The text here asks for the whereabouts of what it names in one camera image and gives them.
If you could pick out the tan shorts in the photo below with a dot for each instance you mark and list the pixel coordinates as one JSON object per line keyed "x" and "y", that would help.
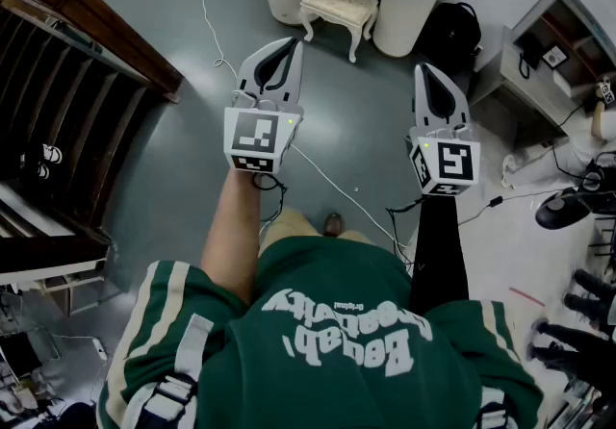
{"x": 289, "y": 225}

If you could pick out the pair of white sneakers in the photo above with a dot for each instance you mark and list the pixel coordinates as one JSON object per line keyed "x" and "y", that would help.
{"x": 48, "y": 160}

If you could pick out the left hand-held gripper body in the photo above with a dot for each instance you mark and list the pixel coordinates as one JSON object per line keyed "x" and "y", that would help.
{"x": 250, "y": 133}

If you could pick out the grey bedside cabinet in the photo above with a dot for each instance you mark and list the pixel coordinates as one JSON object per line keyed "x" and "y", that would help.
{"x": 529, "y": 95}

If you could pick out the brown right shoe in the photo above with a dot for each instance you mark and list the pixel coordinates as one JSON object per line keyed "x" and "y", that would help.
{"x": 333, "y": 224}

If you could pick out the black backpack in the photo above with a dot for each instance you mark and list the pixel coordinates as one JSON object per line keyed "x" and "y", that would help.
{"x": 450, "y": 32}

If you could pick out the black office chair base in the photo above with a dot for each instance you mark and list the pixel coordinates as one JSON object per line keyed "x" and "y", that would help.
{"x": 587, "y": 340}

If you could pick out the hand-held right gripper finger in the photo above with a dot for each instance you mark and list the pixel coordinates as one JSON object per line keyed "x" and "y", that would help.
{"x": 461, "y": 107}
{"x": 421, "y": 100}

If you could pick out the small framed picture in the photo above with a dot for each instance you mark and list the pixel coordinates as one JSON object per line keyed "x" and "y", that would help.
{"x": 555, "y": 57}

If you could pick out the black power adapter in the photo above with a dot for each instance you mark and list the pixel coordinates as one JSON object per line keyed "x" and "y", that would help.
{"x": 495, "y": 201}

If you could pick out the black telephone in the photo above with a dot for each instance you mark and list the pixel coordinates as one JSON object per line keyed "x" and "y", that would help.
{"x": 529, "y": 52}

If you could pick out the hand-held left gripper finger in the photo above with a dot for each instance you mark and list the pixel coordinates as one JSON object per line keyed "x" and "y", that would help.
{"x": 294, "y": 81}
{"x": 248, "y": 68}

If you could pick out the dark wooden bed frame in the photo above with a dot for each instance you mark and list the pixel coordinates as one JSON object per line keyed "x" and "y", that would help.
{"x": 72, "y": 57}

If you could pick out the green striped shirt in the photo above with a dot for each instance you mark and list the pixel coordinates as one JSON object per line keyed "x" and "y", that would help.
{"x": 337, "y": 350}

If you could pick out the person's right forearm black sleeve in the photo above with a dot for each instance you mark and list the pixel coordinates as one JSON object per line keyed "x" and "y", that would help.
{"x": 439, "y": 249}

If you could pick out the white power strip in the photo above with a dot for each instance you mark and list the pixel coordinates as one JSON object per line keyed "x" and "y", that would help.
{"x": 100, "y": 349}

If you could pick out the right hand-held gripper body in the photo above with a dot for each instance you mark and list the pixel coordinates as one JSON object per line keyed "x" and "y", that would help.
{"x": 452, "y": 162}

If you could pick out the person's left forearm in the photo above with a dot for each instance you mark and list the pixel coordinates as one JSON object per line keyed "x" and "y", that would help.
{"x": 231, "y": 234}

